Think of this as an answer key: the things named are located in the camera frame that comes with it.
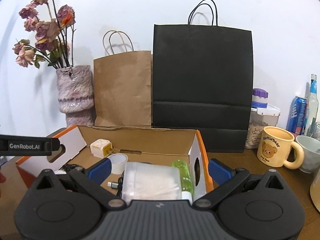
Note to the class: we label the clear seed storage container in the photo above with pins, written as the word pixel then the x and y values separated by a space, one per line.
pixel 260 118

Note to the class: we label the purple white lidded jar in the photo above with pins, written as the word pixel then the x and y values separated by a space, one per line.
pixel 259 98

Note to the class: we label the green transparent plastic bottle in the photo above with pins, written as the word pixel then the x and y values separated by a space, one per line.
pixel 186 183

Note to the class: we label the grey tape roll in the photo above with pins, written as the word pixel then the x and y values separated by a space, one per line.
pixel 118 162

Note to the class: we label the brown paper bag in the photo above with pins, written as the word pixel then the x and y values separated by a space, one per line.
pixel 122 89

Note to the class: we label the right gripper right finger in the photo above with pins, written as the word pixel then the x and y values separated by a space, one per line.
pixel 230 181

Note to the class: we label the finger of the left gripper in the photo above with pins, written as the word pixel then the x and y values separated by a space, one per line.
pixel 55 144

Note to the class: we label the black paper bag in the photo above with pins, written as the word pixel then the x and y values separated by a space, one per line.
pixel 202 78

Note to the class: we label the cream yellow thermos jug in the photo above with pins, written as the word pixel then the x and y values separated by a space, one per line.
pixel 315 193

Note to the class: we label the small white plastic bottle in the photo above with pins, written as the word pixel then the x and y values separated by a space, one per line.
pixel 60 172

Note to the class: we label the red cardboard pumpkin box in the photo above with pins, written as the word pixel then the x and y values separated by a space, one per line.
pixel 157 146

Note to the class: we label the dried pink rose bouquet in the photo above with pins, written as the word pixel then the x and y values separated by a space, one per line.
pixel 54 35

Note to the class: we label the clear blue label bottle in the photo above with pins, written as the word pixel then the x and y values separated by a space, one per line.
pixel 312 107

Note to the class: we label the pink textured ceramic vase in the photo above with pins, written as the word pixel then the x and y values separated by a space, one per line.
pixel 76 94

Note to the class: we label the cream cube charger plug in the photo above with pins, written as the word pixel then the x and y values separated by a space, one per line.
pixel 101 148

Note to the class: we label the blue drink can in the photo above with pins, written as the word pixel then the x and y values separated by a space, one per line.
pixel 296 115

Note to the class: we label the translucent white plastic box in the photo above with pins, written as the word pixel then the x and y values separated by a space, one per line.
pixel 142 181

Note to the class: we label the grey ceramic cup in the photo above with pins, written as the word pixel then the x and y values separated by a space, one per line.
pixel 311 153

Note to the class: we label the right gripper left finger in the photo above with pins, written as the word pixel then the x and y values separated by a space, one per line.
pixel 88 181

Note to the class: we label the yellow bear mug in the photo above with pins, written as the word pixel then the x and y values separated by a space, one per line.
pixel 275 146

